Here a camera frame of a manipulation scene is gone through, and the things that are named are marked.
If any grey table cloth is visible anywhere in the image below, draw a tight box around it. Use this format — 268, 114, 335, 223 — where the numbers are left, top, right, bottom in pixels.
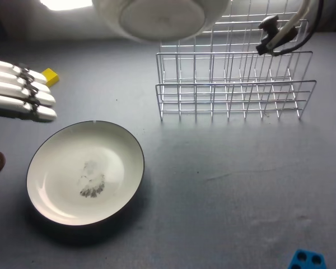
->
0, 29, 336, 269

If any blue pentagon block with holes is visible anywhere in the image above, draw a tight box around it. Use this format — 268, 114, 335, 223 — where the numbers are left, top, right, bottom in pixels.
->
287, 248, 328, 269

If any wire dish rack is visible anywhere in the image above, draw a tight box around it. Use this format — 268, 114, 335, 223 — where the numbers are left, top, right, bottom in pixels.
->
156, 0, 317, 122

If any white plate with dark rim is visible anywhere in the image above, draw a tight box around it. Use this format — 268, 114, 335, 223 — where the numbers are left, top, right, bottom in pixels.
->
92, 0, 231, 43
26, 120, 146, 228

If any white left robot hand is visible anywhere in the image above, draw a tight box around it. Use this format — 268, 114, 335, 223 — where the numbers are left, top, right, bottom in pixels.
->
0, 58, 58, 121

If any yellow rectangular block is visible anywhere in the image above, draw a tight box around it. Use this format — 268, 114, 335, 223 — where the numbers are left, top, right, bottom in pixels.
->
41, 68, 59, 87

